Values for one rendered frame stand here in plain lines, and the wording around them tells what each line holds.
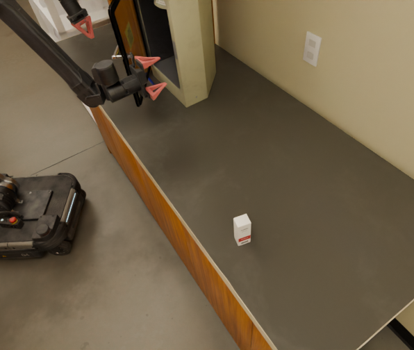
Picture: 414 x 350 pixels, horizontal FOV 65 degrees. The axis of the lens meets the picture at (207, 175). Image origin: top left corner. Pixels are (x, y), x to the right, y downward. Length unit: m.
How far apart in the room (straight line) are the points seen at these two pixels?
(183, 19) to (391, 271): 1.03
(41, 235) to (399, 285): 1.71
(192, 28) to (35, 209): 1.47
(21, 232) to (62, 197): 0.30
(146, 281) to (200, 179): 1.02
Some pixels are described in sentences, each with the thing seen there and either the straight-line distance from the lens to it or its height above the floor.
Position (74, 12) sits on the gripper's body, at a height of 1.33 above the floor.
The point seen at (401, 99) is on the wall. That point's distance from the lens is 1.20.
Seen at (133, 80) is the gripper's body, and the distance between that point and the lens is 1.13.
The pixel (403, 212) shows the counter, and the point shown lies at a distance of 1.17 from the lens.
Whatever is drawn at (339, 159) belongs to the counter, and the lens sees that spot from 1.25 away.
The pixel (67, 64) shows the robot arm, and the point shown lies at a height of 1.32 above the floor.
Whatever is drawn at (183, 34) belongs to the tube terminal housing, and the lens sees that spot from 1.29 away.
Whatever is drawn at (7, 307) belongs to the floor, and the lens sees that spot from 2.33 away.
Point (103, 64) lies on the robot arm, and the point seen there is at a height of 1.30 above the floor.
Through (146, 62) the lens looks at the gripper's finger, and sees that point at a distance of 1.12.
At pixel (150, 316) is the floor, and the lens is 1.96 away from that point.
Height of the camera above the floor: 1.82
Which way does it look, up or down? 50 degrees down
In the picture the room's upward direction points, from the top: 7 degrees counter-clockwise
